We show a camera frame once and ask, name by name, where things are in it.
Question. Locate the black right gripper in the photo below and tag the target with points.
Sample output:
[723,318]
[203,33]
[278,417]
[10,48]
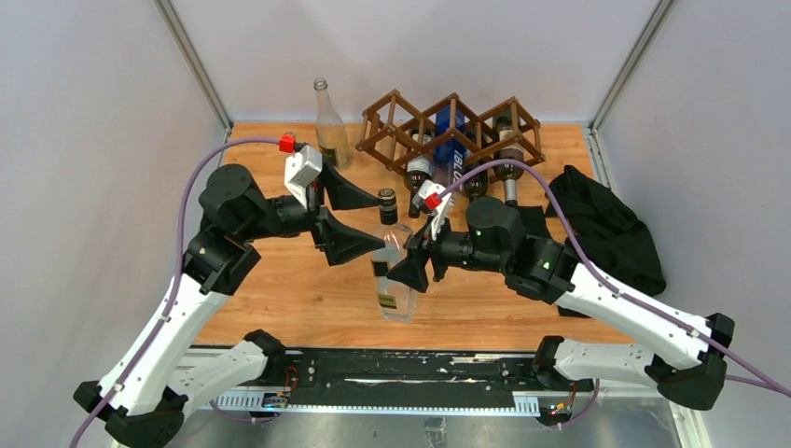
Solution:
[411,271]

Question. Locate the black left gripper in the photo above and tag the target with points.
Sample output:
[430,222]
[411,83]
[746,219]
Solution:
[339,241]

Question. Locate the clear whisky bottle black label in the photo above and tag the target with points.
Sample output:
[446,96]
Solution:
[396,300]

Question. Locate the clear bottle with dark label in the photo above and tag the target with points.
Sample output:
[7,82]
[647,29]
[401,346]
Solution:
[331,133]

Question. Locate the blue square bottle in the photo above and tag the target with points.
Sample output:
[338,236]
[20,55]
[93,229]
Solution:
[448,157]

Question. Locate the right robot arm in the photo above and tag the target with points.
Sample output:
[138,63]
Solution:
[679,354]

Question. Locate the dark wine bottle white label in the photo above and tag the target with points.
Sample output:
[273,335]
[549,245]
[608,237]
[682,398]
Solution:
[418,170]

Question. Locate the dark wine bottle middle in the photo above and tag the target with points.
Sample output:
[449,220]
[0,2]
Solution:
[475,186]

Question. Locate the brown wooden wine rack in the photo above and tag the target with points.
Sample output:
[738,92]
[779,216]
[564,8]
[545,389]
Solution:
[394,131]

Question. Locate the black cloth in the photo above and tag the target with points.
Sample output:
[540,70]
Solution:
[609,232]

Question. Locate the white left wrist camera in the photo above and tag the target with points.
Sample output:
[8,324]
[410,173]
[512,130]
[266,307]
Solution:
[300,169]

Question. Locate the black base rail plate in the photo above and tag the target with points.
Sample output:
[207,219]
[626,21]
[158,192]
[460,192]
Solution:
[411,381]

